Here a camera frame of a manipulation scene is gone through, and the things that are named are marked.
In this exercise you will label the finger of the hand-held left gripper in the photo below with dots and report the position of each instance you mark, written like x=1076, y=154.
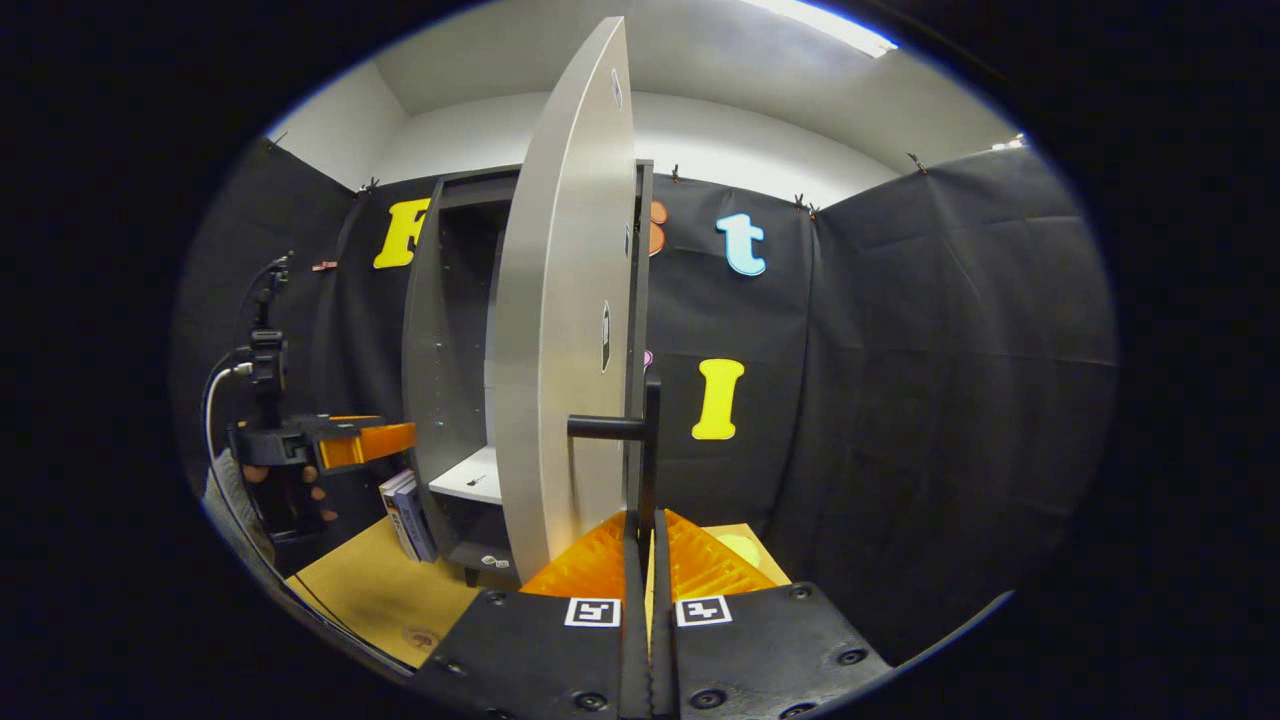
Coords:
x=370, y=440

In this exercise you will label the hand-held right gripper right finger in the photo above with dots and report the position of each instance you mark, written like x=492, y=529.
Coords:
x=663, y=660

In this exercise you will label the black backdrop cloth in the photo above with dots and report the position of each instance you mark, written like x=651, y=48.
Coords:
x=900, y=350

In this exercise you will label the dark gray cabinet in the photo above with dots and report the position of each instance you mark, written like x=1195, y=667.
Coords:
x=460, y=300

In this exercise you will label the long ceiling light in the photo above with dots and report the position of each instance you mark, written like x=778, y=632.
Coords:
x=830, y=25

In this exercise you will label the beige book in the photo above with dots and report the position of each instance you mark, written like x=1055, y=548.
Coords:
x=392, y=505

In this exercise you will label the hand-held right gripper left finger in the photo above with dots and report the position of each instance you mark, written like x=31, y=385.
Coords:
x=635, y=660

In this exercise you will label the white cabinet shelf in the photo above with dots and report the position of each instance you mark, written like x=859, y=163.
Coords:
x=475, y=478

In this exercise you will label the small ceiling light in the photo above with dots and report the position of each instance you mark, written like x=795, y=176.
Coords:
x=1010, y=143

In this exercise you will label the gray cabinet door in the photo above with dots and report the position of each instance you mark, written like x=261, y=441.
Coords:
x=560, y=300

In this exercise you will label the lavender book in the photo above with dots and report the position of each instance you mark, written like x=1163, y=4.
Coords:
x=420, y=525

